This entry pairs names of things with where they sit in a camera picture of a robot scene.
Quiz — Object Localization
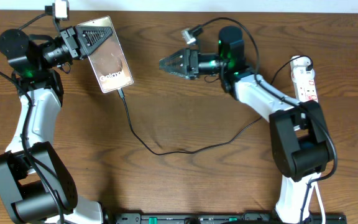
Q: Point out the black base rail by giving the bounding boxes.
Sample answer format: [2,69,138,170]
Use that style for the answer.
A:
[104,212,347,224]

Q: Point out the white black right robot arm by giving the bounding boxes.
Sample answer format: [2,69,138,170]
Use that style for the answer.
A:
[159,26,337,223]

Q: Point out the smartphone with Galaxy screen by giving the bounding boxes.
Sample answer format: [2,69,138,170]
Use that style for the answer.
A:
[77,16,134,93]

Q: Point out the white power strip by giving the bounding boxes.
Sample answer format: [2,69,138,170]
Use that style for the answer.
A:
[291,69,318,102]

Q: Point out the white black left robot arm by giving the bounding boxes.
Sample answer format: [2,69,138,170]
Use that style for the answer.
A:
[0,26,114,223]

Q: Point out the black charging cable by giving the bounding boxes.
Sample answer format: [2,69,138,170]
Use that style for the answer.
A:
[117,55,314,156]

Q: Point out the white power strip cord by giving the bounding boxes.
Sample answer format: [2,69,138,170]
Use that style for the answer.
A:
[311,180,326,224]

